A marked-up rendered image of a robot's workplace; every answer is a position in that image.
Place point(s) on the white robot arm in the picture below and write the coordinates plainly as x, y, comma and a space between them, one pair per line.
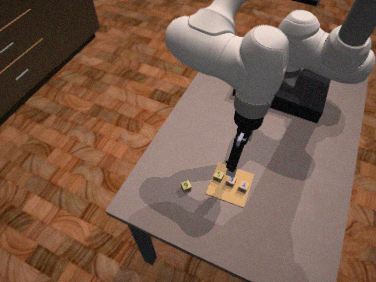
255, 67

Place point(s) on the tan flat mat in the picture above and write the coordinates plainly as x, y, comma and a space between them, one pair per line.
226, 193

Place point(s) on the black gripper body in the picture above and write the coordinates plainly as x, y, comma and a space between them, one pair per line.
245, 125

